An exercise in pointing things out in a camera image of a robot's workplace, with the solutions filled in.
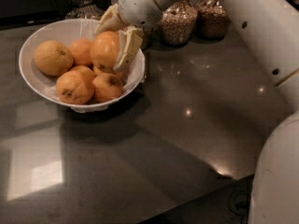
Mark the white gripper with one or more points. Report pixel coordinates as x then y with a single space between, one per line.
135 6

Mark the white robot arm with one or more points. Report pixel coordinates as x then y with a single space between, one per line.
208 115

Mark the small right middle orange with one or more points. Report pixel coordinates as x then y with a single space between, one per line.
102 70

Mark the hidden back middle orange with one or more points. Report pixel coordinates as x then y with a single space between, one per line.
80 49

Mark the white bowl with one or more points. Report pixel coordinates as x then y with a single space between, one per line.
26 62

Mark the glass grain jar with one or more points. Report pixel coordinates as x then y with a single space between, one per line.
147 35
212 20
176 26

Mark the leftmost glass jar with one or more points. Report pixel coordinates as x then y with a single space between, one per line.
84 9

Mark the black appliance top left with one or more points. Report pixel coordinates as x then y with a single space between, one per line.
17 8

